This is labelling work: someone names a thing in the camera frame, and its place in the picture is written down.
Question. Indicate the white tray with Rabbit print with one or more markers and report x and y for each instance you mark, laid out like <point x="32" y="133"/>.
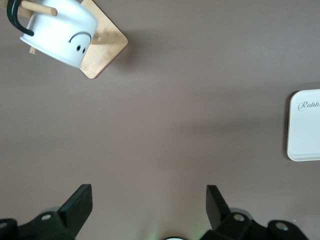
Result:
<point x="303" y="135"/>

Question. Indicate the wooden cup stand with pegs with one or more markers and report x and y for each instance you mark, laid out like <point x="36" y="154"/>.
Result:
<point x="105" y="47"/>

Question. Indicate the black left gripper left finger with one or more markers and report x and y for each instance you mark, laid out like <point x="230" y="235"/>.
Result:
<point x="75" y="207"/>

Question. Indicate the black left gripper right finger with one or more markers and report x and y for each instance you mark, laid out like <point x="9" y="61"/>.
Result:
<point x="217" y="207"/>

